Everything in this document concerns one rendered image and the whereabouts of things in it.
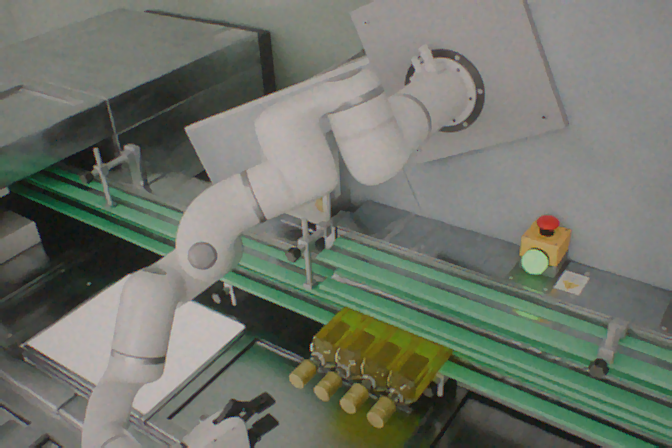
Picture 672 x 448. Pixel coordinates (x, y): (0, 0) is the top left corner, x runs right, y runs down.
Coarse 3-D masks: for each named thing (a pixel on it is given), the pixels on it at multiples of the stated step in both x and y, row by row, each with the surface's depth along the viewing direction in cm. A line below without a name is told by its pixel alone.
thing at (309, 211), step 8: (264, 160) 154; (328, 200) 149; (296, 208) 157; (304, 208) 157; (312, 208) 157; (328, 208) 150; (296, 216) 156; (304, 216) 155; (312, 216) 154; (320, 216) 154; (328, 216) 151
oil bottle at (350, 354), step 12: (360, 324) 138; (372, 324) 137; (384, 324) 137; (360, 336) 134; (372, 336) 134; (348, 348) 132; (360, 348) 132; (372, 348) 133; (336, 360) 131; (348, 360) 130; (360, 360) 130; (348, 372) 130
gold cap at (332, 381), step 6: (330, 372) 128; (324, 378) 127; (330, 378) 127; (336, 378) 127; (318, 384) 126; (324, 384) 126; (330, 384) 126; (336, 384) 127; (318, 390) 126; (324, 390) 125; (330, 390) 126; (336, 390) 127; (318, 396) 127; (324, 396) 126; (330, 396) 126
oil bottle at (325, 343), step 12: (348, 312) 141; (360, 312) 140; (336, 324) 138; (348, 324) 138; (324, 336) 135; (336, 336) 135; (348, 336) 136; (312, 348) 134; (324, 348) 133; (336, 348) 133; (324, 360) 133
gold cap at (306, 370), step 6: (306, 360) 131; (300, 366) 130; (306, 366) 130; (312, 366) 130; (294, 372) 129; (300, 372) 129; (306, 372) 129; (312, 372) 130; (294, 378) 129; (300, 378) 128; (306, 378) 129; (294, 384) 130; (300, 384) 129
